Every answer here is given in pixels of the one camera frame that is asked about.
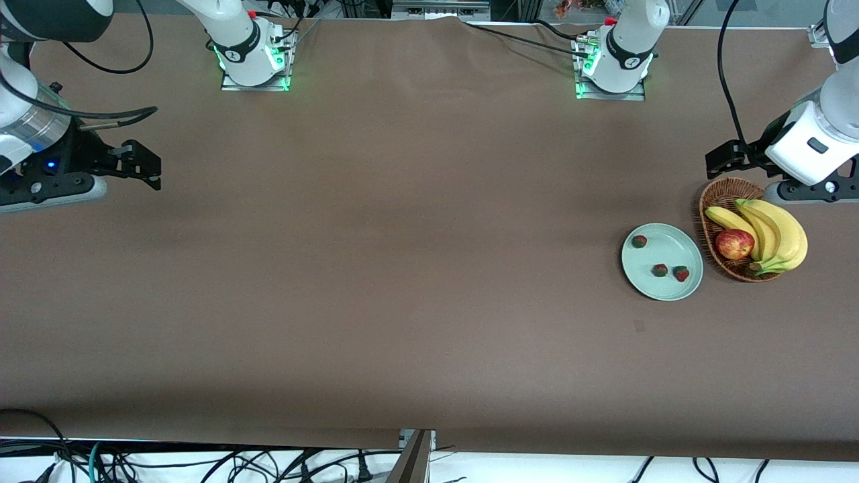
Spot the pale green round plate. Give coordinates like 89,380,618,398
621,223,704,301

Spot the brown wicker basket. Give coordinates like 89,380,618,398
699,176,786,283

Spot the yellow banana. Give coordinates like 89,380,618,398
734,199,809,276
737,208,780,264
705,205,762,262

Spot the red apple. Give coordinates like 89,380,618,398
715,229,756,261

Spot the colourful toy pile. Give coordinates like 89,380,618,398
554,0,608,19

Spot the grey metal box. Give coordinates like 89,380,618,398
393,0,491,21

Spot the brown table cover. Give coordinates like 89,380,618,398
0,12,859,462

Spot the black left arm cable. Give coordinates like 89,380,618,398
717,0,752,145

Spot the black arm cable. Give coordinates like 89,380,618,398
717,0,752,145
0,0,158,129

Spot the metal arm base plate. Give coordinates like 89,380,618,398
572,37,647,101
220,67,292,93

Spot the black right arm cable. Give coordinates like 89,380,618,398
0,0,158,129

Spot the black cable on cover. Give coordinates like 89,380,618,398
460,19,591,58

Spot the black looped cable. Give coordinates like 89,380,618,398
0,408,76,483

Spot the teal cable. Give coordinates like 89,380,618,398
87,441,111,483

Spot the black cable with plug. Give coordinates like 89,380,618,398
295,448,376,483

